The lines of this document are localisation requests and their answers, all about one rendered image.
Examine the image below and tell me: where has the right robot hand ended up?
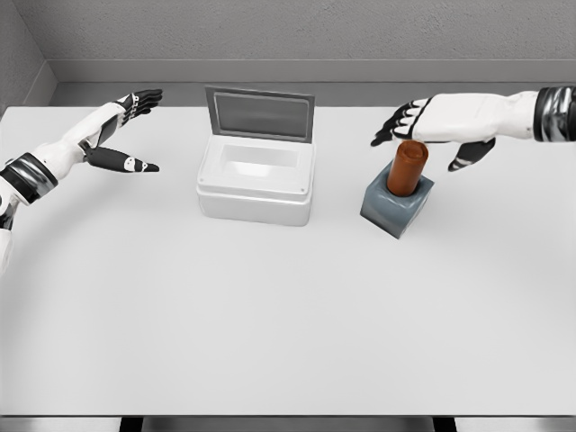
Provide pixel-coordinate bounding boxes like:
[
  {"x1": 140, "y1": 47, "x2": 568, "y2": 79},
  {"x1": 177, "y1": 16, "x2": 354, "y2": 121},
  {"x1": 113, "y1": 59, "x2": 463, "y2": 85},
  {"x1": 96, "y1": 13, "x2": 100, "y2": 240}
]
[{"x1": 370, "y1": 94, "x2": 499, "y2": 174}]

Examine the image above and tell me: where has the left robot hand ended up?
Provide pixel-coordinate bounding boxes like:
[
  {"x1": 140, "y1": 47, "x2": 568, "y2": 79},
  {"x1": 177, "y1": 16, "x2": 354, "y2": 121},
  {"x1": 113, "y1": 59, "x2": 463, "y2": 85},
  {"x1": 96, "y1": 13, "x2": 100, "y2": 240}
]
[{"x1": 64, "y1": 88, "x2": 164, "y2": 175}]

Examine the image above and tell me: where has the brown cylinder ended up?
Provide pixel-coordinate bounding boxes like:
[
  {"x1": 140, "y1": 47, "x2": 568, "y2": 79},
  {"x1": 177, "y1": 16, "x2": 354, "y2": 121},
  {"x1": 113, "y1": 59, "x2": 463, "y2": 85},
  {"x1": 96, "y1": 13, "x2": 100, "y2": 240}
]
[{"x1": 387, "y1": 139, "x2": 428, "y2": 198}]

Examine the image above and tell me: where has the grey-blue square holder block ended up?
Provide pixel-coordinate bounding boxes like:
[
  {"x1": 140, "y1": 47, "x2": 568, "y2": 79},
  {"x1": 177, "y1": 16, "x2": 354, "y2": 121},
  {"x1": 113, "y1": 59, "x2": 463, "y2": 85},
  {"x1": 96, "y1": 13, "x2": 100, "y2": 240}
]
[{"x1": 359, "y1": 167, "x2": 436, "y2": 239}]

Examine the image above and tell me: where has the white box with open lid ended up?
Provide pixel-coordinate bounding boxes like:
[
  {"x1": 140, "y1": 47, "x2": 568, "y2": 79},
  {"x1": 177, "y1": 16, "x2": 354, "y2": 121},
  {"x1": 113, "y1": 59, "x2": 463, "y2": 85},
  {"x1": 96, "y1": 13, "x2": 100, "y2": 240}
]
[{"x1": 195, "y1": 85, "x2": 316, "y2": 229}]

